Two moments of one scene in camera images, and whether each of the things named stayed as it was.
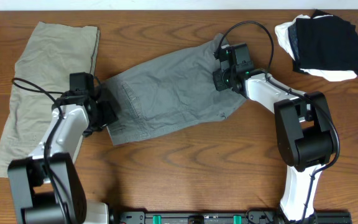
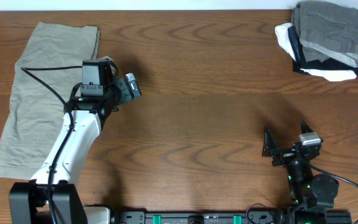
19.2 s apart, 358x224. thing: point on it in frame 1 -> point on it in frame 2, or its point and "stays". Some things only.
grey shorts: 171,94 -> 327,30
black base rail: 219,216 stays
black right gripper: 218,84 -> 270,149
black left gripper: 111,113 -> 127,95
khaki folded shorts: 41,75 stays
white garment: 282,30 stays
